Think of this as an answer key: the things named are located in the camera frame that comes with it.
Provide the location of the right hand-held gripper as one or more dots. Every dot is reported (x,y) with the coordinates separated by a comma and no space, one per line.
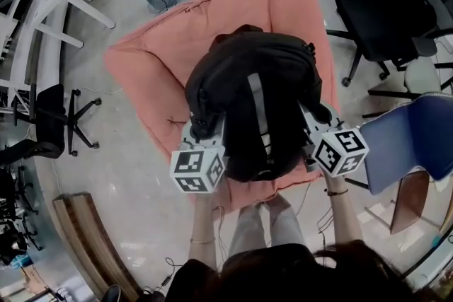
(339,152)

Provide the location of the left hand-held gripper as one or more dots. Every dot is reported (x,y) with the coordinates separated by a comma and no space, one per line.
(191,166)

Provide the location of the pink fabric bean bag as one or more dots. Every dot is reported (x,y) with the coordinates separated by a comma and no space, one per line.
(159,56)

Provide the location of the black backpack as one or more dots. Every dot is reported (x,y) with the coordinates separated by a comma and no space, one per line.
(255,56)

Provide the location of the person's left forearm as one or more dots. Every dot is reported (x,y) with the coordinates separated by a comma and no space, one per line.
(203,219)

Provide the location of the person's right forearm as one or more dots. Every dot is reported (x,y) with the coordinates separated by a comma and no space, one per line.
(343,215)

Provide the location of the black wrist band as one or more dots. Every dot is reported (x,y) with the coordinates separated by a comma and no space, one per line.
(336,192)

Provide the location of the blue plastic chair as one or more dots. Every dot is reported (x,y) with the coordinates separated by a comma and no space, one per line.
(407,141)

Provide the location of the white round chair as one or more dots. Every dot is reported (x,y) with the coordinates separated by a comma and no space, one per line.
(421,76)

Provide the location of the person's left leg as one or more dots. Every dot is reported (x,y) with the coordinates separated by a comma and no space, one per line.
(247,230)

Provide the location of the person's leg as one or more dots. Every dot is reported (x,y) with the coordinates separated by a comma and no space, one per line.
(247,230)
(286,222)

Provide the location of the person's right leg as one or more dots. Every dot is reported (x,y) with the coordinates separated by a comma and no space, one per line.
(286,222)

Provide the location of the black mesh office chair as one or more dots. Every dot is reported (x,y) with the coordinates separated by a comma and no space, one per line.
(361,10)

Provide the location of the brown leather chair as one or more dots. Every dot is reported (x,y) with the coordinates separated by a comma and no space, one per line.
(410,201)

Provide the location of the person's black top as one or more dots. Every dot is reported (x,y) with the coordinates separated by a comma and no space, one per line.
(269,258)

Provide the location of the black swivel chair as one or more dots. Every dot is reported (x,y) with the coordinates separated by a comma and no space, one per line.
(53,109)

